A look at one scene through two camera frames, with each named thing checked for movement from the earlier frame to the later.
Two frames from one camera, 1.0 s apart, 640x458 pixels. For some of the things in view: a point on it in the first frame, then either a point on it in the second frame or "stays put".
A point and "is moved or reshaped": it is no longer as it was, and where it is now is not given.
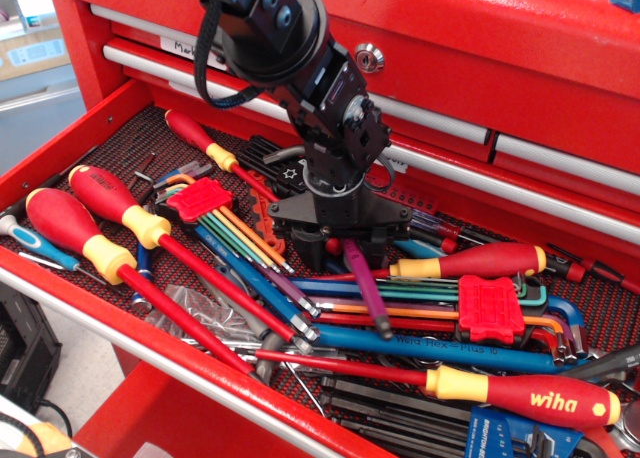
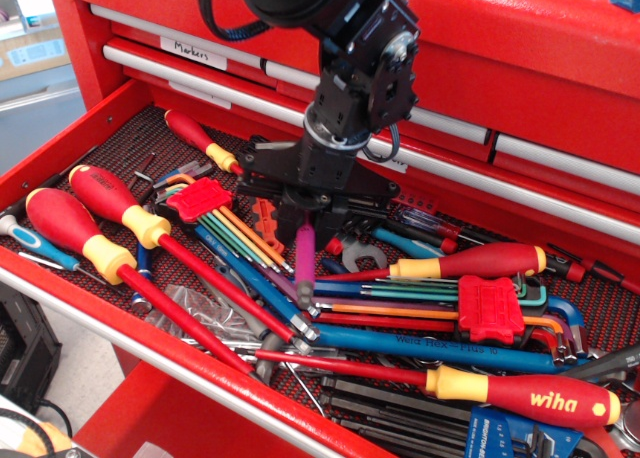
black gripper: x=353 y=213 -> x=322 y=179
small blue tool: x=143 y=269 stays put
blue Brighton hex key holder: x=492 y=434 stays put
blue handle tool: x=415 y=248 stays put
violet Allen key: x=362 y=276 is moved or reshaped
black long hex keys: x=399 y=421 stays put
